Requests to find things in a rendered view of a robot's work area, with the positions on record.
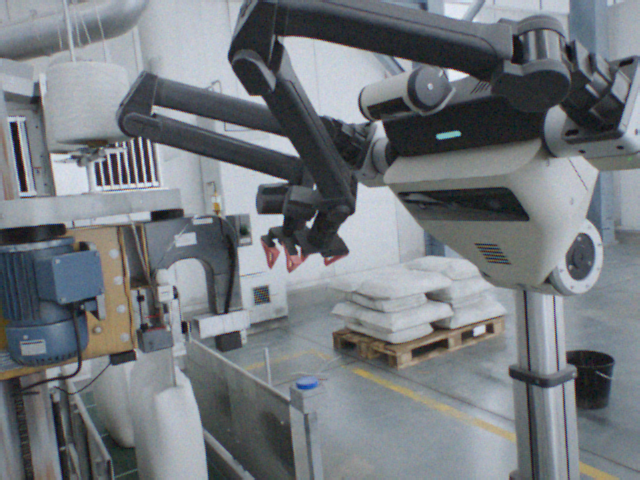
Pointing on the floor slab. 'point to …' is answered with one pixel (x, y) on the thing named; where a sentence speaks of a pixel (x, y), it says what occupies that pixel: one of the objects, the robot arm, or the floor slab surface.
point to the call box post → (313, 446)
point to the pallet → (367, 348)
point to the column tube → (45, 464)
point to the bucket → (591, 378)
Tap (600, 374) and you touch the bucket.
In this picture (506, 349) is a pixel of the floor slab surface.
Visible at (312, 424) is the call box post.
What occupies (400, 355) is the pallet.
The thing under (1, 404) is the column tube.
